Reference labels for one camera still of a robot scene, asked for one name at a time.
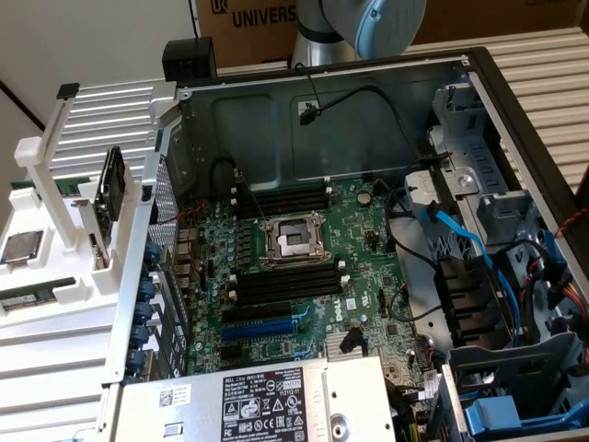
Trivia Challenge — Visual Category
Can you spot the green Dell motherboard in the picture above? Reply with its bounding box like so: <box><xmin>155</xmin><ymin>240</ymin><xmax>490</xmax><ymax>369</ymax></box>
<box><xmin>172</xmin><ymin>178</ymin><xmax>443</xmax><ymax>383</ymax></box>

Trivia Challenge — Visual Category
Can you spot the black wire with connector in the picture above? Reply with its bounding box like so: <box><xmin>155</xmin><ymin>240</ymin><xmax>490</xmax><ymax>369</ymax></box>
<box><xmin>294</xmin><ymin>62</ymin><xmax>450</xmax><ymax>169</ymax></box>

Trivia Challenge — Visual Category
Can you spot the silver power supply unit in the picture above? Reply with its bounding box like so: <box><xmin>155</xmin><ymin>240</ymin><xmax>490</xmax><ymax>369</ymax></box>
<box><xmin>104</xmin><ymin>355</ymin><xmax>397</xmax><ymax>442</ymax></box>

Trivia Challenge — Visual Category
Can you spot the blue plastic disk bracket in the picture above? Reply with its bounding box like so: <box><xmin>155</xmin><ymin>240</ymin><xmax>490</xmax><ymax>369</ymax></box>
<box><xmin>462</xmin><ymin>393</ymin><xmax>589</xmax><ymax>436</ymax></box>

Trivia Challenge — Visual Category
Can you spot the brown Universal Robots cardboard box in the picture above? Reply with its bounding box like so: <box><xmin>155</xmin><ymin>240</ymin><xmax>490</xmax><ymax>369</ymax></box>
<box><xmin>189</xmin><ymin>0</ymin><xmax>301</xmax><ymax>69</ymax></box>

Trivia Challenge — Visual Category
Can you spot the red and black twisted wire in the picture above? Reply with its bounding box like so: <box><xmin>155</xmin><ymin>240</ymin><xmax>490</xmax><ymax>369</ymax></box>
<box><xmin>551</xmin><ymin>205</ymin><xmax>589</xmax><ymax>238</ymax></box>

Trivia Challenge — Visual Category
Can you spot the silver CPU chip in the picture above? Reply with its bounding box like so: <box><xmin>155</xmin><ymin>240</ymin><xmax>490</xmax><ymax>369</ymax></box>
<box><xmin>0</xmin><ymin>229</ymin><xmax>45</xmax><ymax>265</ymax></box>

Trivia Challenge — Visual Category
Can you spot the black expansion slot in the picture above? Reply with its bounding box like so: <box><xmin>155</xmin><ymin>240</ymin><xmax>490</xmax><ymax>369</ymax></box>
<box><xmin>221</xmin><ymin>301</ymin><xmax>294</xmax><ymax>324</ymax></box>

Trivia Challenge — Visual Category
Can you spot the silver finned heatsink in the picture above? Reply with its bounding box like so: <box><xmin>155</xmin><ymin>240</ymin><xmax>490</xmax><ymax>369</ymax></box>
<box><xmin>324</xmin><ymin>329</ymin><xmax>364</xmax><ymax>358</ymax></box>

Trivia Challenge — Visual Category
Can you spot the black box device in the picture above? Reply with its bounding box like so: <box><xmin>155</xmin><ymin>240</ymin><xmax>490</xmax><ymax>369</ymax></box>
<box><xmin>162</xmin><ymin>37</ymin><xmax>218</xmax><ymax>83</ymax></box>

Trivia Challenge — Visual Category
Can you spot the white plastic parts rack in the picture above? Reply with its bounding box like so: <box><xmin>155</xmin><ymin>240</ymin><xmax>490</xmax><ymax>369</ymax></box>
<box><xmin>0</xmin><ymin>82</ymin><xmax>144</xmax><ymax>329</ymax></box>

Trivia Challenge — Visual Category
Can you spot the CPU socket with metal frame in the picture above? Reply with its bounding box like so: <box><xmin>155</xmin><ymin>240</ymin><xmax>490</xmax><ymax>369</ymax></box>
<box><xmin>257</xmin><ymin>210</ymin><xmax>333</xmax><ymax>270</ymax></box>

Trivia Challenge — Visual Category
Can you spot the black RAM slot bank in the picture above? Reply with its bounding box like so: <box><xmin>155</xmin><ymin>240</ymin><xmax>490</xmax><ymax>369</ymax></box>
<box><xmin>229</xmin><ymin>177</ymin><xmax>334</xmax><ymax>221</ymax></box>
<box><xmin>226</xmin><ymin>258</ymin><xmax>351</xmax><ymax>307</ymax></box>

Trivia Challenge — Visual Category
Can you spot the graphics card with black cooler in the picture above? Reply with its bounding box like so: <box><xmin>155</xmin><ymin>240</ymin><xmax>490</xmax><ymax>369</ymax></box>
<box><xmin>90</xmin><ymin>145</ymin><xmax>127</xmax><ymax>240</ymax></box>

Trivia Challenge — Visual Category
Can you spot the grey metal disk bay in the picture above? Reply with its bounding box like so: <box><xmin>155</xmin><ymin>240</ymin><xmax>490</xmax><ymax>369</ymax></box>
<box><xmin>404</xmin><ymin>83</ymin><xmax>544</xmax><ymax>259</ymax></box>

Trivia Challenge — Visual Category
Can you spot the blue SATA wire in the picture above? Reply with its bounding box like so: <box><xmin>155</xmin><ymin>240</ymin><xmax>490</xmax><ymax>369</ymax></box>
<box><xmin>411</xmin><ymin>201</ymin><xmax>523</xmax><ymax>346</ymax></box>

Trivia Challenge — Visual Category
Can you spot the blue expansion slot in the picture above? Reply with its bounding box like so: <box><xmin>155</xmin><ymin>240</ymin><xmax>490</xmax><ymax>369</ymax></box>
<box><xmin>220</xmin><ymin>317</ymin><xmax>298</xmax><ymax>342</ymax></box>

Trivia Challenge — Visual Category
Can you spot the multicolour power wire bundle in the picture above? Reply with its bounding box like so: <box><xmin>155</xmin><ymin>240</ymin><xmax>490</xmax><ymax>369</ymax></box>
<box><xmin>549</xmin><ymin>281</ymin><xmax>589</xmax><ymax>323</ymax></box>

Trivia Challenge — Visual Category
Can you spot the green RAM stick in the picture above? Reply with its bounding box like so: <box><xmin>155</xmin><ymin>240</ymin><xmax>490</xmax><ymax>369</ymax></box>
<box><xmin>0</xmin><ymin>276</ymin><xmax>76</xmax><ymax>315</ymax></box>
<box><xmin>9</xmin><ymin>172</ymin><xmax>103</xmax><ymax>198</ymax></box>

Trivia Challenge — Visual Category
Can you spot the open black PC case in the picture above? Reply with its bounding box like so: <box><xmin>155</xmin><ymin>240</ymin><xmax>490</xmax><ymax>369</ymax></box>
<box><xmin>101</xmin><ymin>45</ymin><xmax>589</xmax><ymax>442</ymax></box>

